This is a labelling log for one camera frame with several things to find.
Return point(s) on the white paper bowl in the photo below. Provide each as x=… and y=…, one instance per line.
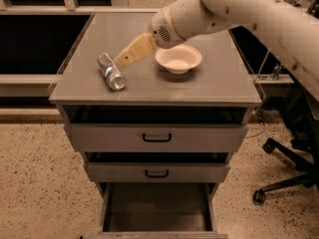
x=180, y=59

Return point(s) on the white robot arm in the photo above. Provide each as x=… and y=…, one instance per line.
x=288, y=32

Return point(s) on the grey drawer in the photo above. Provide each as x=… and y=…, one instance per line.
x=157, y=167
x=155, y=129
x=157, y=211

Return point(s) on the grey bottom drawer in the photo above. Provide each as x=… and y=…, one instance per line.
x=157, y=211

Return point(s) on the grey drawer cabinet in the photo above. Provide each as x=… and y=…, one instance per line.
x=220, y=81

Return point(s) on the grey middle drawer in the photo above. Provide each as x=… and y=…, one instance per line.
x=157, y=167

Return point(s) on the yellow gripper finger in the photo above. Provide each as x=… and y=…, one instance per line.
x=139, y=48

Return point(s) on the grey top drawer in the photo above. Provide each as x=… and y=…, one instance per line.
x=155, y=129

